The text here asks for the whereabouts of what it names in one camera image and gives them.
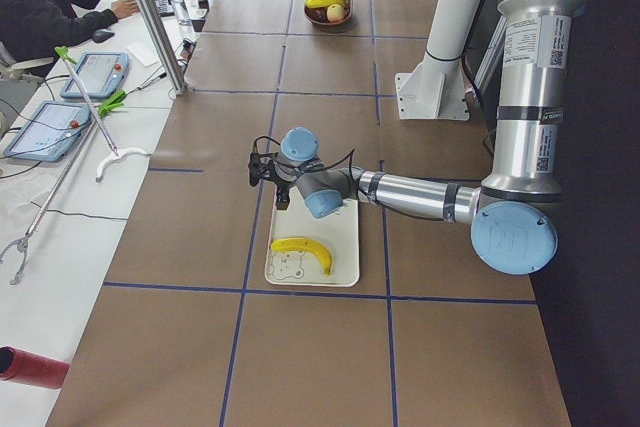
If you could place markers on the aluminium frame post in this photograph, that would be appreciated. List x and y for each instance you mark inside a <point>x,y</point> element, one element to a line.
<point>162,45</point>

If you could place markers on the green tipped reacher grabber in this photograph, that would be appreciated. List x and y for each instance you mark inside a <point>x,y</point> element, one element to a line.
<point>63,54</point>

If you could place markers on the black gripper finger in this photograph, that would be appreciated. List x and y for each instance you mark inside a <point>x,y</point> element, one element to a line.
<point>282,201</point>

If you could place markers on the near teach pendant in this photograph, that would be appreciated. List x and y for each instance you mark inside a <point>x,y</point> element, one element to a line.
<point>50,133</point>

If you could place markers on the white bear tray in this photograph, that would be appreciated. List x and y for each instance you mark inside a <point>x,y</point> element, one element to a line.
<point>337,231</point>

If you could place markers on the dark red fruit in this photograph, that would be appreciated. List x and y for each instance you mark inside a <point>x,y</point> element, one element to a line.
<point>317,15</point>

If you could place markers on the white tipped reacher grabber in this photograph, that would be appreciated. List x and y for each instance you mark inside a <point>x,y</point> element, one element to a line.
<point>21,244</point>

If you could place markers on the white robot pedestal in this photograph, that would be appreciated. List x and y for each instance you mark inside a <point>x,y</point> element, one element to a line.
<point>435,89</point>

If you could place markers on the pink white apple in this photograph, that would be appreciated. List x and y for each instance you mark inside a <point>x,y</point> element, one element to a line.
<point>336,13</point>

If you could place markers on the brown wicker basket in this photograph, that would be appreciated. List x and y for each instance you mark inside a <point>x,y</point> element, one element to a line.
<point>348,8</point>

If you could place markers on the seated person in black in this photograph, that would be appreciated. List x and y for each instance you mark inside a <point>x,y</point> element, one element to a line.
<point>33,29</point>

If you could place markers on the far teach pendant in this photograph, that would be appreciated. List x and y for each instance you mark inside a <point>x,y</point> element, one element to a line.
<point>102,72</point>

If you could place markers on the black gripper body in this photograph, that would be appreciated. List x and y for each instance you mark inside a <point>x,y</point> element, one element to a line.
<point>283,188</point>

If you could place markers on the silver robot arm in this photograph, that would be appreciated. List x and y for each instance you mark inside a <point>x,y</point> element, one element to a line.
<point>510,230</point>

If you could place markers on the teach pendant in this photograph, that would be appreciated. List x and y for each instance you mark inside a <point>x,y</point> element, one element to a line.
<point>50,133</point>
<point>102,72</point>

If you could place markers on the red fire extinguisher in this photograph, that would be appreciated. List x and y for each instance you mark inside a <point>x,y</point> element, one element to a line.
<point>27,368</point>

